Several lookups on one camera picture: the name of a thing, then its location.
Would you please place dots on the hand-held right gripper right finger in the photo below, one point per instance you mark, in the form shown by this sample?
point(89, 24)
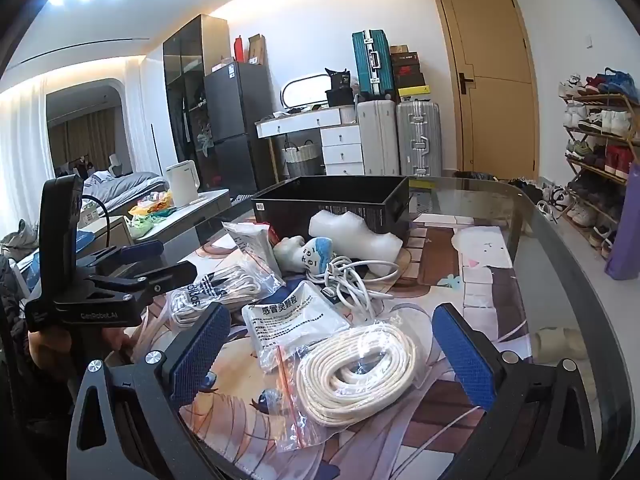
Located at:
point(465, 360)

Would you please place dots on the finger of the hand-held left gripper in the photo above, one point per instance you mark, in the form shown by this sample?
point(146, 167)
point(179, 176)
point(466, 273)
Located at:
point(165, 275)
point(145, 250)

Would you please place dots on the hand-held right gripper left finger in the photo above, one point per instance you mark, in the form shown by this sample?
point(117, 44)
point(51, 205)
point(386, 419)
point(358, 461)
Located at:
point(200, 355)

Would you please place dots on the bag of white shoelaces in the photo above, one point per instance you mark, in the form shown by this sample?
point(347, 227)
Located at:
point(220, 285)

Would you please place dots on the white striped plastic packet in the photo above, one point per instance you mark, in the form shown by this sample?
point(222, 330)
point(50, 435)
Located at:
point(250, 247)

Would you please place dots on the white medicine packet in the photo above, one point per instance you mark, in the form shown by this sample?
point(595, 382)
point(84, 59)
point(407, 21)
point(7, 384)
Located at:
point(285, 325)

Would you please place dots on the black cardboard box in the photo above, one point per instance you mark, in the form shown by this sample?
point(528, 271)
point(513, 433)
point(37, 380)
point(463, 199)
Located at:
point(350, 210)

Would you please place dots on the person's left hand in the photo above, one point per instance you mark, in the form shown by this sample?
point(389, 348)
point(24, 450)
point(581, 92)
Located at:
point(42, 347)

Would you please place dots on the pile of colourful snack bags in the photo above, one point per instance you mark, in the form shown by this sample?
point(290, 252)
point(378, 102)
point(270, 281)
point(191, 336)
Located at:
point(147, 215)

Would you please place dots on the grey bed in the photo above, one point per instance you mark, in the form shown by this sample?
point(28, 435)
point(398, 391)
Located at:
point(125, 187)

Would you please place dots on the white marble side table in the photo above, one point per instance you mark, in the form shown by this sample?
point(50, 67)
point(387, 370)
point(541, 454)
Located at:
point(200, 205)

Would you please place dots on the white electric kettle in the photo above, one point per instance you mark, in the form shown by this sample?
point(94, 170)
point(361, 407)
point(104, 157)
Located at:
point(182, 185)

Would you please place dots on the printed cartoon table mat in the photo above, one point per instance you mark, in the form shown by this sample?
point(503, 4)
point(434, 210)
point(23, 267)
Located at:
point(475, 285)

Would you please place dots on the brown curtain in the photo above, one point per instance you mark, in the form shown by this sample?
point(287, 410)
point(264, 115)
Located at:
point(85, 135)

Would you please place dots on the beige slipper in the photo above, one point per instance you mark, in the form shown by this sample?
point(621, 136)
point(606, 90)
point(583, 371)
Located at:
point(557, 342)

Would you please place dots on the white plush toy blue cap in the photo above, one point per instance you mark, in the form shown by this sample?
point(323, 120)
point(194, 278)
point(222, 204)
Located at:
point(315, 257)

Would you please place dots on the dark grey fridge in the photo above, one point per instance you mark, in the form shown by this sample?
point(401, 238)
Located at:
point(235, 110)

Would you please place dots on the white foam block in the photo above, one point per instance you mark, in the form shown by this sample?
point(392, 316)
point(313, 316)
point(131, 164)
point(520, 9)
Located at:
point(350, 232)

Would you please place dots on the woven laundry basket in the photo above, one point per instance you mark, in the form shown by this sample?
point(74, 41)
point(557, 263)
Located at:
point(300, 162)

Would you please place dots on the white sneakers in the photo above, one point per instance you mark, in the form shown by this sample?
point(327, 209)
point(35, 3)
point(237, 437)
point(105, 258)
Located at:
point(555, 202)

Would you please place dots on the dark glass cabinet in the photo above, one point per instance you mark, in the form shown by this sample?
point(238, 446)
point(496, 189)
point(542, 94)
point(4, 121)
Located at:
point(182, 60)

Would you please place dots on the purple yoga mat roll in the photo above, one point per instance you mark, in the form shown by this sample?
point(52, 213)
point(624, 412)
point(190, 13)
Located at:
point(625, 225)

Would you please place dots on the white dressing table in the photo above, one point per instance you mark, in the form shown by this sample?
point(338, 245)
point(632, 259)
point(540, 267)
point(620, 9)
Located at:
point(340, 145)

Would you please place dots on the silver suitcase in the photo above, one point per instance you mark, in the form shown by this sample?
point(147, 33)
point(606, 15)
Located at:
point(420, 140)

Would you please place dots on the oval mirror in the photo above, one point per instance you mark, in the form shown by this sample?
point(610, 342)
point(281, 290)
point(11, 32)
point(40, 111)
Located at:
point(305, 91)

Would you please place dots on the brown cardboard box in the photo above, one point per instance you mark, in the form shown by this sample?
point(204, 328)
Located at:
point(257, 50)

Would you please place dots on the white suitcase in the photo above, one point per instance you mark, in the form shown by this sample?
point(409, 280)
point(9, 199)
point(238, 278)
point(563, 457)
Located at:
point(377, 137)

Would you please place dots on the shoe rack with sneakers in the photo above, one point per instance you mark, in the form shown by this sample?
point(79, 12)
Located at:
point(600, 160)

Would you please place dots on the black bag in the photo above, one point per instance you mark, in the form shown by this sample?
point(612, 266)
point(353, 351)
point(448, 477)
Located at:
point(340, 92)

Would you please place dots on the wooden door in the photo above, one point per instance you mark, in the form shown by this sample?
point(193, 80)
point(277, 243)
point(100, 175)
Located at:
point(495, 85)

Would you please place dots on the stack of shoe boxes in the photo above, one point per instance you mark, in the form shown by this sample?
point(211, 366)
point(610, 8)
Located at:
point(407, 75)

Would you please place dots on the teal suitcase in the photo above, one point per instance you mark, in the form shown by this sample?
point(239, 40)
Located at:
point(370, 65)

